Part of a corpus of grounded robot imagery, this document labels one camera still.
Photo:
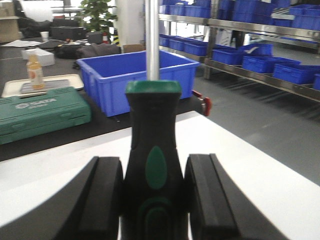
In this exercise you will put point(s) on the red white traffic cone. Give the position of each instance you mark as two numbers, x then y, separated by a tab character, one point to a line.
105	39

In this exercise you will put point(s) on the green SATA tool case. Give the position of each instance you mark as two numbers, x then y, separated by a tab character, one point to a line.
60	108

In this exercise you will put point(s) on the large cardboard box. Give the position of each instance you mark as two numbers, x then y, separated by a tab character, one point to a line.
9	29

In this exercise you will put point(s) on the green potted plant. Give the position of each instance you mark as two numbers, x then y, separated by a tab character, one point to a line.
99	16

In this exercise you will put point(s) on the white rectangular box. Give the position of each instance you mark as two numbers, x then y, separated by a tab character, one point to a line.
44	57

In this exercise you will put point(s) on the brown cardboard box floor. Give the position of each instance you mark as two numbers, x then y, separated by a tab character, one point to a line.
131	48

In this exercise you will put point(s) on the white paper cup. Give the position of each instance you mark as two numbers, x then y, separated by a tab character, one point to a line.
44	36

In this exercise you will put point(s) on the large blue plastic bin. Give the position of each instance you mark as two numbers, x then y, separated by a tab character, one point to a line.
106	77

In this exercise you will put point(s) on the orange juice bottle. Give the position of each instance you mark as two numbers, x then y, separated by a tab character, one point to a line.
35	72

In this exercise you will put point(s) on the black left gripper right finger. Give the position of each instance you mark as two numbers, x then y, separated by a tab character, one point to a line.
217	209

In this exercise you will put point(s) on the green black screwdriver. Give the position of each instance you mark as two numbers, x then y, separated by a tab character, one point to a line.
153	186

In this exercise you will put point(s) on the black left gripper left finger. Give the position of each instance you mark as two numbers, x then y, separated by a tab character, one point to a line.
87	208

